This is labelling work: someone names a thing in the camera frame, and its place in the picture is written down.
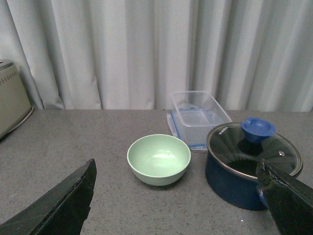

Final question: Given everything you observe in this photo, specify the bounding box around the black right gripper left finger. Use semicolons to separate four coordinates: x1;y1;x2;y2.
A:
0;159;97;235

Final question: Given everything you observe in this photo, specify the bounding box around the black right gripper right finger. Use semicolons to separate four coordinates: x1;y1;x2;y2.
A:
256;159;313;235

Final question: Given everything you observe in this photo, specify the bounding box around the green bowl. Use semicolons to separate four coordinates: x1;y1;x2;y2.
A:
127;134;191;186

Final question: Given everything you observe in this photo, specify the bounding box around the dark blue pot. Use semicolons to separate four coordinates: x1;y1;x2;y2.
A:
205;146;303;211

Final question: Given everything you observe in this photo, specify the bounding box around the glass pot lid blue knob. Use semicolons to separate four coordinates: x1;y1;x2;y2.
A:
207;118;303;180

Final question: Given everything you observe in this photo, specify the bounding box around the cream toaster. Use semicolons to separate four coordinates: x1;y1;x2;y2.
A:
0;60;34;137

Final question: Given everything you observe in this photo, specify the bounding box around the blue-rimmed container lid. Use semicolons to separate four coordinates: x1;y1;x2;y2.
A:
167;105;228;149

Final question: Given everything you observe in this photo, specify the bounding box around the clear plastic container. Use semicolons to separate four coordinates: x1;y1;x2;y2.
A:
167;91;231;147

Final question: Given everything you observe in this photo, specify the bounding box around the white curtain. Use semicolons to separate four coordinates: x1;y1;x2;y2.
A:
0;0;313;112

